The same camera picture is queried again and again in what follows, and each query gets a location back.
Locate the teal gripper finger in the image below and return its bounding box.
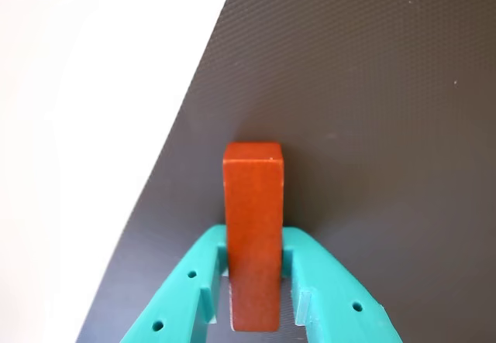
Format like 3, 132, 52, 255
281, 227, 404, 343
119, 225, 228, 343

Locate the red wooden block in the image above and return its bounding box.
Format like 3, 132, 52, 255
222, 141, 286, 332

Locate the dark grey textured mat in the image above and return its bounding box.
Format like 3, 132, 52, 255
75, 0, 496, 343

